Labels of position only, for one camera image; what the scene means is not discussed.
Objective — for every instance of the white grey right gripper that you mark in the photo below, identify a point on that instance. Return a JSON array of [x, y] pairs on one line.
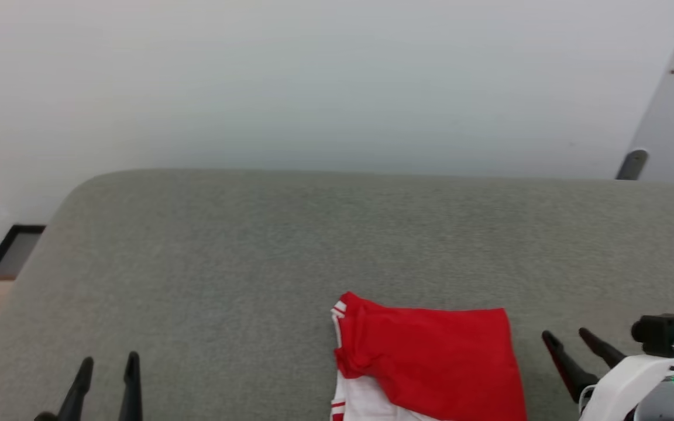
[[629, 392]]

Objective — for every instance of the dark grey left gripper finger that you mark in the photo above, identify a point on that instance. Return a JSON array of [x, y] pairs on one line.
[[131, 389], [74, 394]]

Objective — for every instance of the red white striped garment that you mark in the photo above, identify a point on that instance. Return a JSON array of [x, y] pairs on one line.
[[430, 356]]

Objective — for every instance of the black framed floor panel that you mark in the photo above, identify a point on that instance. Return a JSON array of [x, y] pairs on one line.
[[14, 250]]

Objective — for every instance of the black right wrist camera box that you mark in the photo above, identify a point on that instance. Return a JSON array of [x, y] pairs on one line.
[[662, 334]]

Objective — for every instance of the dark grey metal post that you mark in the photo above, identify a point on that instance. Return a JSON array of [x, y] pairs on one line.
[[632, 165]]

